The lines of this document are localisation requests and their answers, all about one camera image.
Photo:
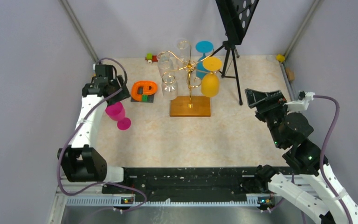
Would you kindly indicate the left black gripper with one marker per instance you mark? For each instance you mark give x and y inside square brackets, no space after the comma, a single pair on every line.
[124,94]

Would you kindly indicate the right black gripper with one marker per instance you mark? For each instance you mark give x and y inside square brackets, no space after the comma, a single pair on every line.
[264,101]

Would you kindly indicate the pink wine glass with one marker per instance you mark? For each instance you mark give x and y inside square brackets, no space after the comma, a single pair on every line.
[116,112]

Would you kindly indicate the yellow wine glass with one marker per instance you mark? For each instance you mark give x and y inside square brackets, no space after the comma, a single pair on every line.
[210,84]

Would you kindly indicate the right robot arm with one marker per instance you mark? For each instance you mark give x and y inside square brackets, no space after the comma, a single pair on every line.
[290,130]

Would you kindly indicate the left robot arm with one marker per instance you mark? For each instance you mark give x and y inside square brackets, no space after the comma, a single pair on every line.
[79,159]

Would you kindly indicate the clear wine glass left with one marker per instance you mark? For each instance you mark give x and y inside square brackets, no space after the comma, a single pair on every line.
[165,63]

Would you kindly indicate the clear wine glass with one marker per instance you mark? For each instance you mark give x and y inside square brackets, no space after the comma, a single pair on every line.
[165,63]
[169,86]
[184,47]

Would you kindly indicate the clear wine glass front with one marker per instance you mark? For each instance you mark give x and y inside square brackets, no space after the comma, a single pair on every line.
[169,86]

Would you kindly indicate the gold wine glass rack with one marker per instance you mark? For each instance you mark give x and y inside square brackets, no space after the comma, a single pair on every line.
[195,104]

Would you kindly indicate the blue wine glass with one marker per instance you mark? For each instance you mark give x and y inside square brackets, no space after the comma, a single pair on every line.
[203,47]

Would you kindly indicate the clear wine glass back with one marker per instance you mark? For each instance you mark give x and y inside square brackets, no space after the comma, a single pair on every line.
[184,47]

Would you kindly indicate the orange tape dispenser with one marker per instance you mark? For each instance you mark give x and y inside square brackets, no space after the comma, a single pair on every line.
[143,88]

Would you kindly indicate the dark plate with blocks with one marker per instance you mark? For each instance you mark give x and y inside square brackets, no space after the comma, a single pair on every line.
[144,99]

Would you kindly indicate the yellow corner clamp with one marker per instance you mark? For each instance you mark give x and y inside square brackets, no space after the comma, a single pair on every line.
[280,58]

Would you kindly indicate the small toy car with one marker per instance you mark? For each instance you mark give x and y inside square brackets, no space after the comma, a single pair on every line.
[151,58]

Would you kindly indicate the black music stand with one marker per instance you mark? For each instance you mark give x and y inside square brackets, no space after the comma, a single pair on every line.
[236,16]

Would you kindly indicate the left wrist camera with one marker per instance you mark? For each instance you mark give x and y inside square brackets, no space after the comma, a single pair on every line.
[105,70]

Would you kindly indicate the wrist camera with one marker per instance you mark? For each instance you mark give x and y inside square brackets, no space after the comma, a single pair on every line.
[105,70]
[302,103]

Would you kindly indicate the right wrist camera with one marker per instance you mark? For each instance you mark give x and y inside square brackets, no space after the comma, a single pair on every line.
[302,103]

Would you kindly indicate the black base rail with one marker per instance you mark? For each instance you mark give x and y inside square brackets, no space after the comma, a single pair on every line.
[191,185]

